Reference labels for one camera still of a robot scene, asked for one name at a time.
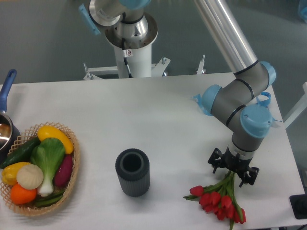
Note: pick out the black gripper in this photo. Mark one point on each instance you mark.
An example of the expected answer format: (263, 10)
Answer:
(234, 163)

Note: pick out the red tulip bouquet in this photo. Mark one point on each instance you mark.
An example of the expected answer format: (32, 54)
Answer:
(220, 200)

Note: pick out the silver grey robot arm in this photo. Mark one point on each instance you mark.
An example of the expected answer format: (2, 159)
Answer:
(131, 32)

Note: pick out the blue curved tape strip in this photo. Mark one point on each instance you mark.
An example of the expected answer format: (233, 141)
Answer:
(197, 98)

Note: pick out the black device at edge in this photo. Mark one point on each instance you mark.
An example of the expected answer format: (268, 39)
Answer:
(299, 206)

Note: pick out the dark grey ribbed vase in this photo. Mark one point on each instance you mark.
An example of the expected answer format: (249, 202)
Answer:
(133, 171)

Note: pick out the purple sweet potato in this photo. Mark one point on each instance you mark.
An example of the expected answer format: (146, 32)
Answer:
(63, 174)

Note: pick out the green bok choy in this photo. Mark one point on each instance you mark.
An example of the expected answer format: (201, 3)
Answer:
(48, 156)

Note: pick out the green bean pods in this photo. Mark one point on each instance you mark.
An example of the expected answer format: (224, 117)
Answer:
(49, 200)

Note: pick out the white garlic bulb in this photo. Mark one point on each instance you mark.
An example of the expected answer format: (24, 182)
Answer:
(30, 177)

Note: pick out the woven wicker basket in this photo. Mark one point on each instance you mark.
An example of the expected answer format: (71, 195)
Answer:
(71, 145)

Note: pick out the green cucumber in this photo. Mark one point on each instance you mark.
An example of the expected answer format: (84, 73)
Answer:
(22, 153)

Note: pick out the orange fruit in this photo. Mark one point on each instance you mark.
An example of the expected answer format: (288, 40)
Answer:
(20, 195)

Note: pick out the yellow bell pepper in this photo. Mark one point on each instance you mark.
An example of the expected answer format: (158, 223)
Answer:
(9, 173)

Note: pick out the white table leg frame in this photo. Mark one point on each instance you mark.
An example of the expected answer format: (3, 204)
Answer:
(297, 109)

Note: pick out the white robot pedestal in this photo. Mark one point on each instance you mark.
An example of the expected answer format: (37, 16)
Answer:
(139, 62)

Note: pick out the white metal base frame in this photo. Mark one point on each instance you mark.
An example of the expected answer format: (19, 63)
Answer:
(157, 70)

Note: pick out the blue handled saucepan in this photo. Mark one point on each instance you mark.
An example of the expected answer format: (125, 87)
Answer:
(8, 131)

